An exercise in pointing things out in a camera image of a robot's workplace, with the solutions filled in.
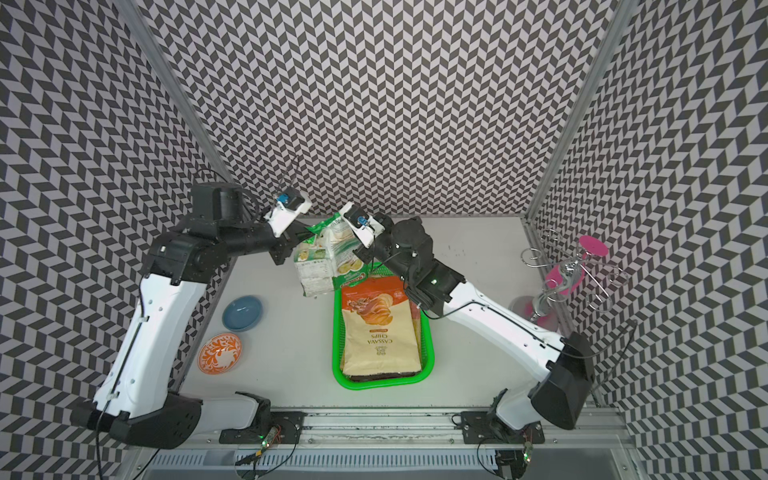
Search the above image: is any green red Chuba bag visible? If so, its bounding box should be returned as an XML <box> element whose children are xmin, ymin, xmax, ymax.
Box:
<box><xmin>293</xmin><ymin>213</ymin><xmax>371</xmax><ymax>297</ymax></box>

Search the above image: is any red orange snack bag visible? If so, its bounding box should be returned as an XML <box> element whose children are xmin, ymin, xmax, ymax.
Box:
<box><xmin>341</xmin><ymin>276</ymin><xmax>422</xmax><ymax>381</ymax></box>

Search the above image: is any brown dark snack bag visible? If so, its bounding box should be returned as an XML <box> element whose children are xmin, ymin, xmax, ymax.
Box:
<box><xmin>346</xmin><ymin>372</ymin><xmax>418</xmax><ymax>383</ymax></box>

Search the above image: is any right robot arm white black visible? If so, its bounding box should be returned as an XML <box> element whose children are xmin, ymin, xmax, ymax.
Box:
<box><xmin>353</xmin><ymin>215</ymin><xmax>596</xmax><ymax>431</ymax></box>

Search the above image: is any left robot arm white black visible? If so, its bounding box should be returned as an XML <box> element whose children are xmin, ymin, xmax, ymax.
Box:
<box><xmin>70</xmin><ymin>182</ymin><xmax>311</xmax><ymax>450</ymax></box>

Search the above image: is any blue bowl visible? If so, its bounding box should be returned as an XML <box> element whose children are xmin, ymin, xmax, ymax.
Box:
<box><xmin>222</xmin><ymin>295</ymin><xmax>264</xmax><ymax>333</ymax></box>

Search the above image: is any orange patterned bowl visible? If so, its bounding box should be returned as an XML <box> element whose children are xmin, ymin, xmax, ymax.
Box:
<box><xmin>197</xmin><ymin>333</ymin><xmax>243</xmax><ymax>375</ymax></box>

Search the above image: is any chrome pink cup stand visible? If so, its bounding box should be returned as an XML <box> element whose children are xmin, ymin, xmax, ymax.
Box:
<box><xmin>509</xmin><ymin>235</ymin><xmax>630</xmax><ymax>332</ymax></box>

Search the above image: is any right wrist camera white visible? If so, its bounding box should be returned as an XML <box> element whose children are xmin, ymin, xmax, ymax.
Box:
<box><xmin>339</xmin><ymin>202</ymin><xmax>385</xmax><ymax>249</ymax></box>

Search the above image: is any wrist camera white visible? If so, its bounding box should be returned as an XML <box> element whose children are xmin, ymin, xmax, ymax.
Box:
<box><xmin>264</xmin><ymin>186</ymin><xmax>312</xmax><ymax>237</ymax></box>
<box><xmin>339</xmin><ymin>202</ymin><xmax>385</xmax><ymax>249</ymax></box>

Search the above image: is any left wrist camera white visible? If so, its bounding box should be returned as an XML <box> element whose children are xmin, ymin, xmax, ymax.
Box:
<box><xmin>264</xmin><ymin>186</ymin><xmax>312</xmax><ymax>237</ymax></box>

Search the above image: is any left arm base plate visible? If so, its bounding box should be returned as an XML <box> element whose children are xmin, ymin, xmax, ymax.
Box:
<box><xmin>218</xmin><ymin>410</ymin><xmax>306</xmax><ymax>446</ymax></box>

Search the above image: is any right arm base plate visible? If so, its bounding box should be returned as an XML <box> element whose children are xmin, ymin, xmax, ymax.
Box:
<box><xmin>456</xmin><ymin>410</ymin><xmax>545</xmax><ymax>445</ymax></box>

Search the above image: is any aluminium front rail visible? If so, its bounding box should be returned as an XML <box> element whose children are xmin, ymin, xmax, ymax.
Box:
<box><xmin>137</xmin><ymin>407</ymin><xmax>631</xmax><ymax>451</ymax></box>

